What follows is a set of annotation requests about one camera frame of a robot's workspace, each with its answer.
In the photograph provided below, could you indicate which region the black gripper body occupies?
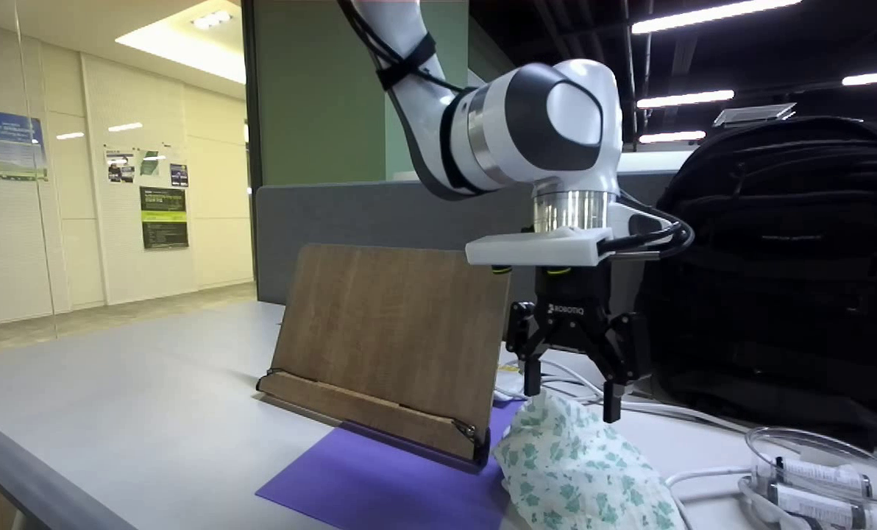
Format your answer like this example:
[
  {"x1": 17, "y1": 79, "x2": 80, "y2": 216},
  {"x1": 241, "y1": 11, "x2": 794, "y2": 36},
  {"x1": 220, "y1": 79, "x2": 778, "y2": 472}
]
[{"x1": 533, "y1": 263, "x2": 617, "y2": 347}]

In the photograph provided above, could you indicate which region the white towel with green print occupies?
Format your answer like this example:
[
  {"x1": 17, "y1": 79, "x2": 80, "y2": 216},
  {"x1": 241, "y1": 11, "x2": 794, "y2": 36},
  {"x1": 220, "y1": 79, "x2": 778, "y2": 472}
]
[{"x1": 492, "y1": 392, "x2": 691, "y2": 530}]

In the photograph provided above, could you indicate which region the brown wooden stand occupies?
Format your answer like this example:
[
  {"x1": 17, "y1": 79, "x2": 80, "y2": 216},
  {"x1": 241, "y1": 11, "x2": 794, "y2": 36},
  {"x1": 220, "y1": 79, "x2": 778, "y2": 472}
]
[{"x1": 257, "y1": 241, "x2": 516, "y2": 472}]

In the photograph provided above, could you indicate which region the long ceiling light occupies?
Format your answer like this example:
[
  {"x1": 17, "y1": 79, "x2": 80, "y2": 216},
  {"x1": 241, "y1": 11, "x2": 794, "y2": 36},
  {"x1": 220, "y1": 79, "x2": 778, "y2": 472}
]
[
  {"x1": 635, "y1": 86, "x2": 739, "y2": 113},
  {"x1": 638, "y1": 126, "x2": 709, "y2": 146},
  {"x1": 840, "y1": 64, "x2": 877, "y2": 90},
  {"x1": 631, "y1": 0, "x2": 803, "y2": 37}
]

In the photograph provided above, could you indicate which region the purple mat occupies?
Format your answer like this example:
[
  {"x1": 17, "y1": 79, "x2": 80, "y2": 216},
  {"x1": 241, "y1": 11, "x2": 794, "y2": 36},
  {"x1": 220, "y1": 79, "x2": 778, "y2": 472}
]
[{"x1": 257, "y1": 395, "x2": 529, "y2": 530}]

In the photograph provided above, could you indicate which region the grey partition panel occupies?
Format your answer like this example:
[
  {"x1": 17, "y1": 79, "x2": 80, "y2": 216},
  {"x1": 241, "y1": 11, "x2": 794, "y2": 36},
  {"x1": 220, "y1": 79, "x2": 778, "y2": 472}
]
[{"x1": 254, "y1": 174, "x2": 657, "y2": 307}]

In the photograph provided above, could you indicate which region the black backpack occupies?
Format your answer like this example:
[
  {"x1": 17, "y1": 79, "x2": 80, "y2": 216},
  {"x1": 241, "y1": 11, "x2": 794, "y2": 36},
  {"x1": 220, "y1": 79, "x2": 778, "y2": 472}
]
[{"x1": 642, "y1": 86, "x2": 877, "y2": 451}]

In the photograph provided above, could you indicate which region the white power strip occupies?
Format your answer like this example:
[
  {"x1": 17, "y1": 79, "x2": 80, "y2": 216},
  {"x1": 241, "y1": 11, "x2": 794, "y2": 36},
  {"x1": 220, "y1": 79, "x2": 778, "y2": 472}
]
[{"x1": 735, "y1": 454, "x2": 877, "y2": 530}]

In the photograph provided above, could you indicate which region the square ceiling light panel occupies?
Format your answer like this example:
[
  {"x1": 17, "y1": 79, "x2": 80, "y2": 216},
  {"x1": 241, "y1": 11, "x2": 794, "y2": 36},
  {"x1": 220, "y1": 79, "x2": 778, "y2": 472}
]
[{"x1": 111, "y1": 0, "x2": 249, "y2": 89}]

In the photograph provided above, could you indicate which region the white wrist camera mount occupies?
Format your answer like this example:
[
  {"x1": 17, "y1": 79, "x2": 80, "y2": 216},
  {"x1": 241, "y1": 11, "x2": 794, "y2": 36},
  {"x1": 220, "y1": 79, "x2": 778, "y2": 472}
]
[{"x1": 461, "y1": 216, "x2": 688, "y2": 272}]

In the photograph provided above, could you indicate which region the thin white cable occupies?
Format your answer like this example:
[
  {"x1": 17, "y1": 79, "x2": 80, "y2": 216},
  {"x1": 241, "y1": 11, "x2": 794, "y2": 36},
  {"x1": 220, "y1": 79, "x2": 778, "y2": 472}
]
[{"x1": 545, "y1": 358, "x2": 757, "y2": 439}]

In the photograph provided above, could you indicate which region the thick white cable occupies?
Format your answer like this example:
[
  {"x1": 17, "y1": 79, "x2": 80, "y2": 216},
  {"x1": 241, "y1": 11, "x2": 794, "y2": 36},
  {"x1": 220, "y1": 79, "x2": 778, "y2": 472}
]
[{"x1": 744, "y1": 422, "x2": 877, "y2": 504}]

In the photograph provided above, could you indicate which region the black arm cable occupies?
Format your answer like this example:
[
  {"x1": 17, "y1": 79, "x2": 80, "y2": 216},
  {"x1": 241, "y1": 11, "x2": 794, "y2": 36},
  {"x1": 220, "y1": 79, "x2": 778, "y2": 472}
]
[{"x1": 335, "y1": 0, "x2": 475, "y2": 199}]

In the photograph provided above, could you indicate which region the dark green wall poster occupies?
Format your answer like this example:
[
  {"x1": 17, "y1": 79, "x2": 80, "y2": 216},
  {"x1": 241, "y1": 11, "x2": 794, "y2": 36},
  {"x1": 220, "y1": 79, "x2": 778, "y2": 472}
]
[{"x1": 138, "y1": 186, "x2": 191, "y2": 252}]

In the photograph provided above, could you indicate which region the blue and white wall poster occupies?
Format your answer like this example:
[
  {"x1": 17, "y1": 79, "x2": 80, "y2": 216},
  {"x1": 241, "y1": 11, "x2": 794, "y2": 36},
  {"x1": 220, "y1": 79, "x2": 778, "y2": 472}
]
[{"x1": 0, "y1": 107, "x2": 49, "y2": 186}]

